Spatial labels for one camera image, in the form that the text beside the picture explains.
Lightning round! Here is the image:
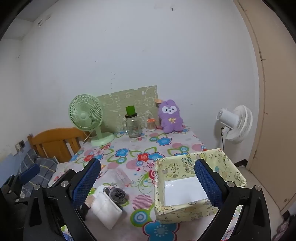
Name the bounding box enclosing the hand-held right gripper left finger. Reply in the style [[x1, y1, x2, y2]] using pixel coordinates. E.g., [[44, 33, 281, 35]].
[[23, 158, 101, 241]]

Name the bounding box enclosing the grey soft pouch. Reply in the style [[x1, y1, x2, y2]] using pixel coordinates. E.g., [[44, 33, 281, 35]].
[[103, 186, 127, 205]]

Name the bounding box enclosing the glass jar green lid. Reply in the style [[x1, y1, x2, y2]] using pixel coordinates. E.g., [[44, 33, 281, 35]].
[[122, 106, 142, 139]]

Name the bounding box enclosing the white standing fan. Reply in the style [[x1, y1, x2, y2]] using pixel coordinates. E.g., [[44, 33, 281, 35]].
[[216, 105, 253, 153]]

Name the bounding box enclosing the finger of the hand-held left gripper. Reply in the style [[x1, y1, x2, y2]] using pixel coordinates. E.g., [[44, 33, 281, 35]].
[[1, 164, 40, 202], [49, 169, 74, 186]]

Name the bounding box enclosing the clear plastic bag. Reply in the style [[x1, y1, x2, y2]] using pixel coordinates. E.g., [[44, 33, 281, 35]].
[[113, 167, 133, 188]]

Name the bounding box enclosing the yellow cartoon print storage box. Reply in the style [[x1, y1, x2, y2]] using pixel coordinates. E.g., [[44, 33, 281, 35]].
[[154, 148, 247, 224]]

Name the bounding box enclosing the green patterned board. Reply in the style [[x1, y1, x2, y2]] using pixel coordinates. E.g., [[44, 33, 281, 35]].
[[96, 85, 160, 133]]

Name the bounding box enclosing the green desk fan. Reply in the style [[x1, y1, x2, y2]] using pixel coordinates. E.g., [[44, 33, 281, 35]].
[[68, 94, 115, 147]]

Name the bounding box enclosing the white diaper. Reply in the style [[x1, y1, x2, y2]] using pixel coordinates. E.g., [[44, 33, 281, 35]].
[[91, 185, 123, 230]]

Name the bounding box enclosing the purple plush bunny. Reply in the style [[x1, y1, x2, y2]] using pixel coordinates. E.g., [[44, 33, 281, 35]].
[[158, 99, 184, 133]]

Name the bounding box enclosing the black fan cable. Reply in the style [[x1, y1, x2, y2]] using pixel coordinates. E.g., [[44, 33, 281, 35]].
[[220, 126, 226, 151]]

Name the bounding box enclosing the wooden chair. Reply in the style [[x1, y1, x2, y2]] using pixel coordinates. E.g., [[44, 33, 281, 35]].
[[27, 127, 92, 164]]

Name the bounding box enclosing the beige door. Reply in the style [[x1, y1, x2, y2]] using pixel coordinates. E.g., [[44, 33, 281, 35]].
[[232, 0, 296, 212]]

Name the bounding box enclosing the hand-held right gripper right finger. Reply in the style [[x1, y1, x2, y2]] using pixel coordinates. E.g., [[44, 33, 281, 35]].
[[194, 159, 271, 241]]

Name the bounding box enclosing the grey plaid blanket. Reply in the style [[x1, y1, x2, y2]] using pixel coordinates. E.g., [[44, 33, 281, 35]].
[[18, 148, 58, 188]]

